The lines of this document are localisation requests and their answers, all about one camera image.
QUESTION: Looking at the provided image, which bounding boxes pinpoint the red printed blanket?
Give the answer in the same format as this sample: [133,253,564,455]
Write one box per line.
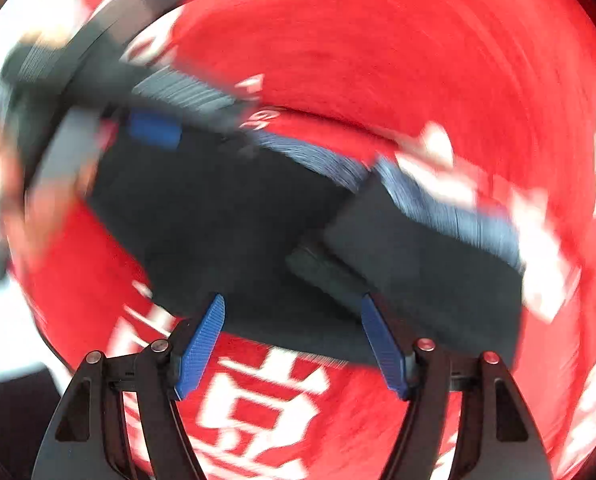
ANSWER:
[5,0,596,480]

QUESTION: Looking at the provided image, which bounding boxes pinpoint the person's left hand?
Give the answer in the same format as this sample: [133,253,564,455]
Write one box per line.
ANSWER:
[0,122,96,266]

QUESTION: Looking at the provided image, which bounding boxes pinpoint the dark pants with blue waistband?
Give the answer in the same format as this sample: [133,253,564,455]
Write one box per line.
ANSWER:
[84,67,527,369]

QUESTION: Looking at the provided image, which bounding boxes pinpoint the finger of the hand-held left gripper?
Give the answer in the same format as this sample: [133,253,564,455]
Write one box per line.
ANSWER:
[125,107,183,151]

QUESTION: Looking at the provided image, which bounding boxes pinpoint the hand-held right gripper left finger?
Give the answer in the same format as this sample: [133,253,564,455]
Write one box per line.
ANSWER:
[30,293,227,480]

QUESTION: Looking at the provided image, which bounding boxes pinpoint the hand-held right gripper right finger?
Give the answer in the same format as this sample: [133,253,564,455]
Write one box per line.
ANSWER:
[360,292,554,480]

